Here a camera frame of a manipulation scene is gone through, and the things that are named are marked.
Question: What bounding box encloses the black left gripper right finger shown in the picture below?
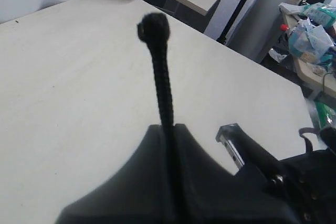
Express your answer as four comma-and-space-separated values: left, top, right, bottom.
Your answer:
174, 124, 299, 223

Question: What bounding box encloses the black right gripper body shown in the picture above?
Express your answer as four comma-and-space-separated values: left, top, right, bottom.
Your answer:
239, 126, 335, 223

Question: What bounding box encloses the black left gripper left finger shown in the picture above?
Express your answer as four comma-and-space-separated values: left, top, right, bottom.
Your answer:
56, 125, 173, 223

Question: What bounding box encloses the black cord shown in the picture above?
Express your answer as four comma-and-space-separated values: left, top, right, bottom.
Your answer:
136, 12, 175, 156

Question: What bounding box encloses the cluttered background table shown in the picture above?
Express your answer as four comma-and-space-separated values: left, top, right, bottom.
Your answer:
279, 3, 335, 99

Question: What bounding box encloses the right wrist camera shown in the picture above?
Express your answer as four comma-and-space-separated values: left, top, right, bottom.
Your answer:
216, 123, 281, 177

